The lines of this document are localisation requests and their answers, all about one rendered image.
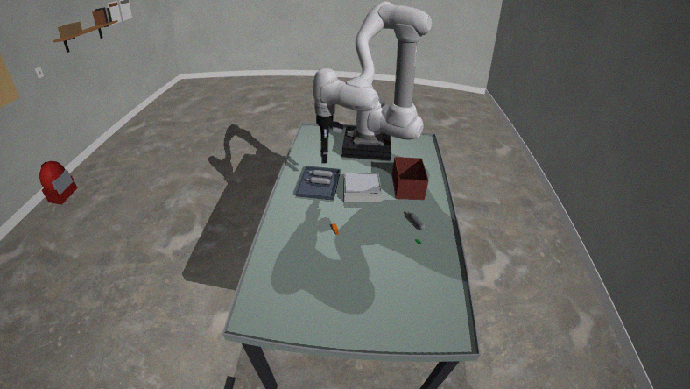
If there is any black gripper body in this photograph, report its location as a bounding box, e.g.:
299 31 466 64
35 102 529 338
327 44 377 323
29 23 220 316
316 115 334 135

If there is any grey metal gas cylinder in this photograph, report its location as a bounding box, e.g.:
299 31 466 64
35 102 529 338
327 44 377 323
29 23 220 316
407 211 425 230

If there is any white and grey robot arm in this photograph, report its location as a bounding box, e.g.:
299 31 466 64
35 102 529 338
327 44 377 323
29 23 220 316
313 2 432 146

